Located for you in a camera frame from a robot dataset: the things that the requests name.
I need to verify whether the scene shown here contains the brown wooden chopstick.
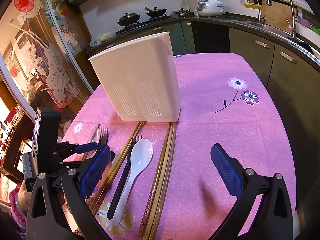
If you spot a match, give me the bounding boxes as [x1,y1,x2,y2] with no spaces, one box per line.
[137,123,172,238]

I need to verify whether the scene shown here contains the green lower kitchen cabinets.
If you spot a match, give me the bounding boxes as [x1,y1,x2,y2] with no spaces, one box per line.
[87,19,319,224]

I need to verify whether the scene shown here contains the steel kitchen faucet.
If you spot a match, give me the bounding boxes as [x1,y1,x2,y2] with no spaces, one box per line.
[264,0,296,37]

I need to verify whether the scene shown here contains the person left hand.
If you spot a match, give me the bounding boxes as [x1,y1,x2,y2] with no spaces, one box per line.
[15,180,32,216]

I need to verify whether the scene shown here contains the silver metal fork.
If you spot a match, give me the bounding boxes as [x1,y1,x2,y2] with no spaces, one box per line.
[81,124,108,161]

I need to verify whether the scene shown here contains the floral glass sliding door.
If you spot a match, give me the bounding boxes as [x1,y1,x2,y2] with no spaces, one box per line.
[1,0,93,124]

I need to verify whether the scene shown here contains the white plastic utensil holder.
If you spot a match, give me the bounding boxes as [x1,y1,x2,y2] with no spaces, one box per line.
[89,31,181,122]

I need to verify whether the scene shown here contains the gold metal chopstick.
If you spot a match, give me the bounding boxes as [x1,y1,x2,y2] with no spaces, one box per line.
[143,122,177,239]

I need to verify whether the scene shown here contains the pink floral tablecloth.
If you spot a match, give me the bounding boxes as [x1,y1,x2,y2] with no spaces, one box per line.
[62,53,296,239]

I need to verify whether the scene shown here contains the black gas stove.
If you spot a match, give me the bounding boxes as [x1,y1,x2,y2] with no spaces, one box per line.
[116,14,177,35]

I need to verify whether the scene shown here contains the black wok with lid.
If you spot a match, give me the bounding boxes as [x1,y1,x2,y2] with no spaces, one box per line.
[118,12,140,27]

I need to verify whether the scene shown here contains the stainless steel sink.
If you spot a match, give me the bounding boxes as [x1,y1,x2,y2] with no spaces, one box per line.
[245,22,319,60]

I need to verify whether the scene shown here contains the small steel pot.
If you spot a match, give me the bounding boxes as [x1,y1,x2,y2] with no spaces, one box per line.
[174,8,190,17]

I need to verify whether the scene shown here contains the white rice cooker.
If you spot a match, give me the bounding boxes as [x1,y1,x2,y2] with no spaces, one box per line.
[197,0,225,17]

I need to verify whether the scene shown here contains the wooden cutting board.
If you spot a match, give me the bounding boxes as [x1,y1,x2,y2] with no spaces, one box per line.
[261,0,293,33]

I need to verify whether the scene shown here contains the small steel faucet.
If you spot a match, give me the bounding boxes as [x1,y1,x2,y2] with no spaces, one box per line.
[247,0,262,24]

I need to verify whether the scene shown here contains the black handled fork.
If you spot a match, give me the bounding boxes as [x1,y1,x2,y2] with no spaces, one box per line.
[107,135,143,220]

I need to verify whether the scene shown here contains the black wok with handle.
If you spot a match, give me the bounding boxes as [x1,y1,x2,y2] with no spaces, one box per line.
[144,7,167,18]

